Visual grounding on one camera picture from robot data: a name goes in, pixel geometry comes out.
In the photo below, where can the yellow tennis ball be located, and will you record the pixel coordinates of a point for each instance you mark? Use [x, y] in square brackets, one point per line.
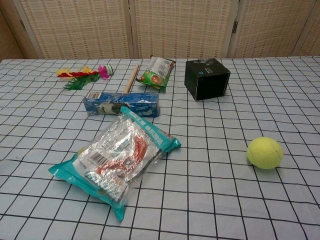
[265, 153]

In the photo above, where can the black cardboard box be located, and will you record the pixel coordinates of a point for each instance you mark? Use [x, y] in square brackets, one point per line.
[208, 82]

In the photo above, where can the long blue carton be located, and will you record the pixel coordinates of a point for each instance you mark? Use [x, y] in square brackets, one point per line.
[120, 105]

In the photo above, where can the green snack bag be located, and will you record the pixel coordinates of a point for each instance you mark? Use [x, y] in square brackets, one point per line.
[155, 77]

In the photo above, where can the wooden stick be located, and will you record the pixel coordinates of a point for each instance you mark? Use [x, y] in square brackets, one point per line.
[132, 78]

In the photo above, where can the teal and silver snack bag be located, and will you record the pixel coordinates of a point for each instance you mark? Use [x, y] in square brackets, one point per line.
[112, 162]

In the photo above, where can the colourful feather shuttlecock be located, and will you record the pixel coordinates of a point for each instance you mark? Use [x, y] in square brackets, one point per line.
[80, 76]

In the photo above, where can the blue checkered tablecloth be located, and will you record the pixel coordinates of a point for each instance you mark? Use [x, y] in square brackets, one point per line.
[212, 195]

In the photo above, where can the woven folding screen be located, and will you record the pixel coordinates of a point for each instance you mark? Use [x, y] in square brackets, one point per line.
[180, 27]

